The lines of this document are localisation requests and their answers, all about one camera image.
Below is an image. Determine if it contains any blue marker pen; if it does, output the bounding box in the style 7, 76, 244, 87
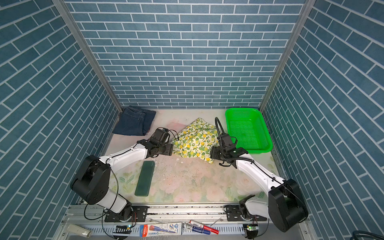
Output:
185, 224, 211, 235

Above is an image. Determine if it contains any dark green rectangular board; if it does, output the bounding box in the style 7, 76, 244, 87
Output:
135, 161, 156, 197

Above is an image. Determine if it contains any marker package box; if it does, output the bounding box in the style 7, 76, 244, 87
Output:
140, 223, 183, 238

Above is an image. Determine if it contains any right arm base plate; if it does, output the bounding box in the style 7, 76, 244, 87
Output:
223, 205, 267, 222

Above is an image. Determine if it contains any grey white small device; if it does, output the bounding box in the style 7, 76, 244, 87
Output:
67, 224, 92, 238

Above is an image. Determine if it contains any black cable bottom right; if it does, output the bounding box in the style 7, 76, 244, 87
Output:
351, 230, 384, 240

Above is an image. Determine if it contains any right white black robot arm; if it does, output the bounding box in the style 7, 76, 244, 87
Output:
210, 147, 309, 232

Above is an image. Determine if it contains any aluminium front rail frame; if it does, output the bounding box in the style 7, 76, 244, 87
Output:
53, 203, 317, 240

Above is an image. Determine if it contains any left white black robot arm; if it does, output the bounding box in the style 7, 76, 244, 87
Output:
71, 140, 173, 222

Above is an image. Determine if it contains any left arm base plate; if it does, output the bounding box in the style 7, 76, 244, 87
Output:
105, 206, 149, 223

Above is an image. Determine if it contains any yellow floral skirt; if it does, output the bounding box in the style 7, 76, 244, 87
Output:
172, 118, 219, 164

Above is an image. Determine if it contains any dark blue denim skirt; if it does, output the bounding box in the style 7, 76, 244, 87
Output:
113, 106, 156, 136

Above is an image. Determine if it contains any green plastic basket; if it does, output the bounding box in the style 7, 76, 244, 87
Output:
225, 108, 273, 154

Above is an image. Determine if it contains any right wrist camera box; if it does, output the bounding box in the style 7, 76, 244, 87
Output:
220, 133, 238, 148

